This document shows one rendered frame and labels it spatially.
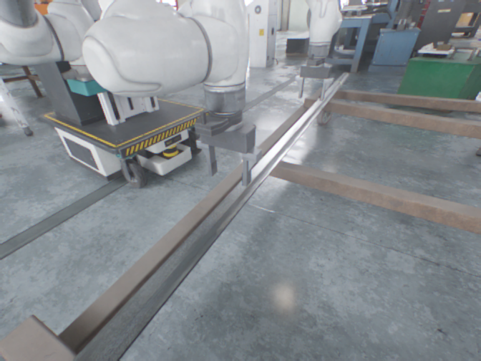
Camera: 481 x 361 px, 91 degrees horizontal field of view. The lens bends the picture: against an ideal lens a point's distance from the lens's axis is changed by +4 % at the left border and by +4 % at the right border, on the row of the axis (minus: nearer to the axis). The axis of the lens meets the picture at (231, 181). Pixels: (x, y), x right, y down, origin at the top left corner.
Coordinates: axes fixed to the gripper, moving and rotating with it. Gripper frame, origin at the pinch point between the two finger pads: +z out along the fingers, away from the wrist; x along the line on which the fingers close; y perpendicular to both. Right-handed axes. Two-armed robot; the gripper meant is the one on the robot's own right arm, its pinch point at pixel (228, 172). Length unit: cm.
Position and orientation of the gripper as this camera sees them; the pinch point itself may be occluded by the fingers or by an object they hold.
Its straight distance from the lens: 62.3
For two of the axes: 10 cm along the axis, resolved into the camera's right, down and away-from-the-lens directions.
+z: 0.4, 8.1, 5.8
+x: -8.6, -2.7, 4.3
